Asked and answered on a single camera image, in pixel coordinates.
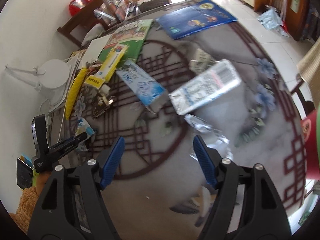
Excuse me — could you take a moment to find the blue white snack wrapper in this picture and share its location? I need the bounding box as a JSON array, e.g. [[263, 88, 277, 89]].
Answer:
[[75, 118, 95, 152]]

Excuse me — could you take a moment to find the dark brown snack box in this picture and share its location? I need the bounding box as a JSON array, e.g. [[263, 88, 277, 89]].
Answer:
[[91, 92, 115, 119]]

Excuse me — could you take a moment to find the red green trash bin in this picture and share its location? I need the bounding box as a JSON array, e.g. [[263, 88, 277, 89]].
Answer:
[[301, 109, 319, 180]]

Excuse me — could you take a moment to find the yellow corn-shaped toy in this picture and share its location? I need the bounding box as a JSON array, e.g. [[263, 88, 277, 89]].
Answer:
[[65, 67, 88, 120]]

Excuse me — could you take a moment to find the white desk lamp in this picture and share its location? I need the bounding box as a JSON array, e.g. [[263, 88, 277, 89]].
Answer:
[[5, 59, 71, 106]]

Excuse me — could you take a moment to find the crumpled silver foil wrapper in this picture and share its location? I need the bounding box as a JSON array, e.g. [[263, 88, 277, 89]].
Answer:
[[184, 114, 233, 160]]

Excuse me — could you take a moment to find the white paper stack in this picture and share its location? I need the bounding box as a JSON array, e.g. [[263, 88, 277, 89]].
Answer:
[[66, 35, 111, 69]]

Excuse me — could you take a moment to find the yellow white tissue pack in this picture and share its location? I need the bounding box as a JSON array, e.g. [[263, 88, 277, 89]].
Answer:
[[85, 43, 127, 89]]

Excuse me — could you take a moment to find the white grey milk carton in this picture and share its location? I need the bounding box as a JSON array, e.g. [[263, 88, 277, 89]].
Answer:
[[169, 60, 241, 115]]

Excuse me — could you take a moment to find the green magazine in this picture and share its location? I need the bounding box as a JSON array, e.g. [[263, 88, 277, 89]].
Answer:
[[98, 19, 153, 68]]

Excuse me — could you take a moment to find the beige checked cloth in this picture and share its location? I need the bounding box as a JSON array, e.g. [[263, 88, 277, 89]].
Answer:
[[297, 38, 320, 106]]

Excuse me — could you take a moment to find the wooden chair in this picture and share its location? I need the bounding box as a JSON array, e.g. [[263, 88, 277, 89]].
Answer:
[[57, 0, 120, 48]]

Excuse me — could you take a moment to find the light blue plastic bag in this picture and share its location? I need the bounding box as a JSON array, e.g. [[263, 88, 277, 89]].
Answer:
[[257, 7, 283, 30]]

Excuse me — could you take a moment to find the blue book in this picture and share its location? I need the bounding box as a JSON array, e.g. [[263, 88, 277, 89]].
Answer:
[[156, 0, 237, 40]]

